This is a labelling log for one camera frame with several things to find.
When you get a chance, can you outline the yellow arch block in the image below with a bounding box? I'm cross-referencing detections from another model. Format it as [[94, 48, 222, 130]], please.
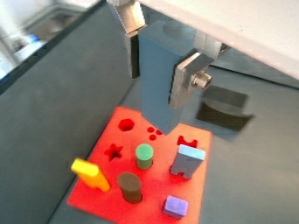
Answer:
[[70, 158, 110, 192]]

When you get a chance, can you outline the purple square block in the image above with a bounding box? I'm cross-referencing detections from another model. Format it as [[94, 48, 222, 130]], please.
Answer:
[[162, 196, 189, 219]]

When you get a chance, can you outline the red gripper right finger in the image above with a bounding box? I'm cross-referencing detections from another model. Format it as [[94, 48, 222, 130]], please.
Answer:
[[169, 31, 228, 109]]

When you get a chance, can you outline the light blue arch block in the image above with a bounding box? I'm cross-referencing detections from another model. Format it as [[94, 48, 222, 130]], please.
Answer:
[[170, 144, 205, 179]]

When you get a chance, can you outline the brown cylinder peg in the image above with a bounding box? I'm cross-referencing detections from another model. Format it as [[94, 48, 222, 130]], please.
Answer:
[[116, 172, 142, 204]]

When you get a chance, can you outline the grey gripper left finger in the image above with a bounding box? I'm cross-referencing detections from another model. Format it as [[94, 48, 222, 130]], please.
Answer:
[[106, 0, 145, 79]]

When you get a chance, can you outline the black curved cradle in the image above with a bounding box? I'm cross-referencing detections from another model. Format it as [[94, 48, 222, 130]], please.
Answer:
[[196, 86, 253, 131]]

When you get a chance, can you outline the green cylinder peg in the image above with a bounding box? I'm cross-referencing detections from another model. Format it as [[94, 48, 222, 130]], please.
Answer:
[[134, 143, 154, 170]]

